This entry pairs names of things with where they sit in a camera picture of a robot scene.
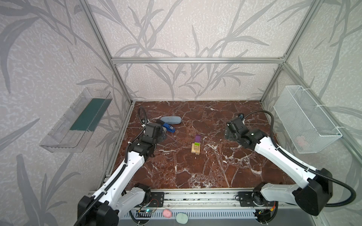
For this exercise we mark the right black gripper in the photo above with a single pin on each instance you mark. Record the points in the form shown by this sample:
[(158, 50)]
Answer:
[(229, 131)]

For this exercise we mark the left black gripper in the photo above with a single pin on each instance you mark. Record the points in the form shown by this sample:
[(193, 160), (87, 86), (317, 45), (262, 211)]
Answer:
[(161, 124)]

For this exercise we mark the purple block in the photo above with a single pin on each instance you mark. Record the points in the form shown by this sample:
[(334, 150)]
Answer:
[(197, 139)]

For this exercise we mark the wood block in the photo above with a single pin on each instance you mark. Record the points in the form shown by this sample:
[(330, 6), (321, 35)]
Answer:
[(195, 148), (195, 152)]

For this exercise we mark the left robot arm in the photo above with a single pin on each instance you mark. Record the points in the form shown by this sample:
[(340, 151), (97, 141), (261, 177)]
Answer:
[(88, 215)]

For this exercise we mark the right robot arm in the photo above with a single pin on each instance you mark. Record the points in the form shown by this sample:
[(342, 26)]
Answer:
[(309, 191)]

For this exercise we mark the blue stapler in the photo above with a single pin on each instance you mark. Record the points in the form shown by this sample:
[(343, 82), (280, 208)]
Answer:
[(166, 126)]

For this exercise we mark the blue grey oval case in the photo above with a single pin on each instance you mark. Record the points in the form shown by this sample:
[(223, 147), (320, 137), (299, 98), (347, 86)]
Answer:
[(171, 120)]

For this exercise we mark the pink object in basket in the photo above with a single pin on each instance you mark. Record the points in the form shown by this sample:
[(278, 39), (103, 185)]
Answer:
[(302, 142)]

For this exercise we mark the left circuit board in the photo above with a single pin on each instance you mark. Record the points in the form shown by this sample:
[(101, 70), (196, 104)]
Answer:
[(146, 213)]

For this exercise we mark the circuit board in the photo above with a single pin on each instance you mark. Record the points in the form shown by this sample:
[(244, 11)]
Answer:
[(146, 213), (265, 216)]

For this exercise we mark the pink eraser blob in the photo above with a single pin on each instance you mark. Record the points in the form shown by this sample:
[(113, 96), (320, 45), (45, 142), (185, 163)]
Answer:
[(167, 213)]

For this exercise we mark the mint green blob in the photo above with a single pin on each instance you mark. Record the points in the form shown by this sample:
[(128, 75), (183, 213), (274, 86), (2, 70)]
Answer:
[(182, 218)]

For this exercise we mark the right circuit board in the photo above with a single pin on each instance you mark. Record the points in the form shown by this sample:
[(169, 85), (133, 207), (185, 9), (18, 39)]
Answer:
[(265, 216)]

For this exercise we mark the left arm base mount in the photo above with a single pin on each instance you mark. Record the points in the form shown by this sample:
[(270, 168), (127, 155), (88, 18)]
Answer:
[(153, 200)]

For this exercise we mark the aluminium front rail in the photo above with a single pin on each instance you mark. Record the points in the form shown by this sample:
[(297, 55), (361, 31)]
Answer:
[(175, 199)]

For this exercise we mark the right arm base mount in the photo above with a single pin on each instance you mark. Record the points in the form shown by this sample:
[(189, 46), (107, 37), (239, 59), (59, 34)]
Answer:
[(253, 200)]

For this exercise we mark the white wire wall basket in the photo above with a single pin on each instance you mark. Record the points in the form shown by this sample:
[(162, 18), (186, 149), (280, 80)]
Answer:
[(302, 116)]

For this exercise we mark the clear plastic wall bin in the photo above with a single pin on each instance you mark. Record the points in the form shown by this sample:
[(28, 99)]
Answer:
[(75, 128)]

